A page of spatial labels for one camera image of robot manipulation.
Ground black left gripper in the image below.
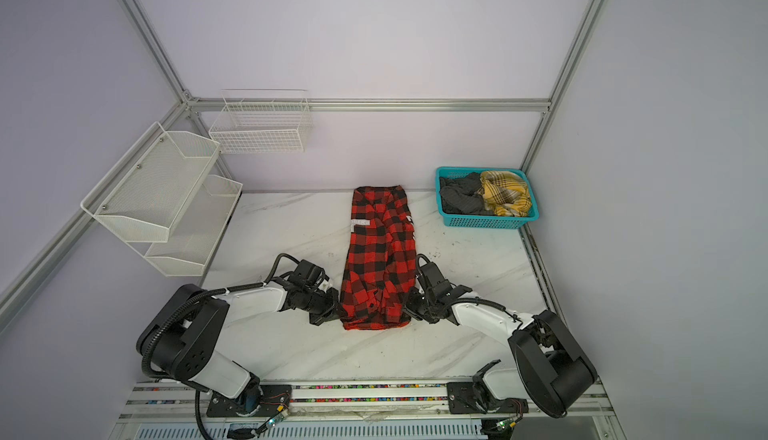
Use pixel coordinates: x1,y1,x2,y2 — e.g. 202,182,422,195
300,287,347,326

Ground dark grey shirt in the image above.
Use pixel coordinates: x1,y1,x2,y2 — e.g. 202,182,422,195
439,172,491,216

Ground aluminium mounting rail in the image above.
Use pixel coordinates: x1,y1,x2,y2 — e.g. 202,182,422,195
116,377,621,430

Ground white mesh lower shelf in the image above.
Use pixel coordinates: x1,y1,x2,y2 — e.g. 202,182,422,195
144,174,242,277

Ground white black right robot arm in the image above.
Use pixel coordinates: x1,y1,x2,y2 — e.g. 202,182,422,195
404,285,597,419

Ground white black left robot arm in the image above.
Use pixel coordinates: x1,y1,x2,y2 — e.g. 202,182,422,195
136,277,340,411

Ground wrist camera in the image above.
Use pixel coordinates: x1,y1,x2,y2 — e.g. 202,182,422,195
418,261,452,297
289,260,328,289

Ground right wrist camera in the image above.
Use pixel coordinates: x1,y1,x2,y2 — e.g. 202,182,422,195
418,261,452,297

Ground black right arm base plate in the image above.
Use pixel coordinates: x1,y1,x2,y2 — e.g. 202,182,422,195
447,381,529,414

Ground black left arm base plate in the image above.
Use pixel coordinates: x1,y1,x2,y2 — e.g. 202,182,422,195
206,384,292,418

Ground black corrugated left cable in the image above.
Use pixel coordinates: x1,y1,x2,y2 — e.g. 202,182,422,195
140,252,301,440

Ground yellow plaid shirt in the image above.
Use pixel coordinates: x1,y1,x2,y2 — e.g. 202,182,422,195
479,170,533,217

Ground white wire basket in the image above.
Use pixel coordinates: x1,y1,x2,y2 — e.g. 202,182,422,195
209,90,313,154

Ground teal plastic basket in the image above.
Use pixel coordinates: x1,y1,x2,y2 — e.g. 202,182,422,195
436,166,539,229

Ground red black plaid shirt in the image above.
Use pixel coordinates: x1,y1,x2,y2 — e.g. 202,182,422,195
340,185,417,331

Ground aluminium frame profile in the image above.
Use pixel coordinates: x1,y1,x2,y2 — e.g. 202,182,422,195
1,0,608,334

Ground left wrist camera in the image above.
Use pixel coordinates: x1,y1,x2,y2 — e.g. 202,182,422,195
289,260,328,289

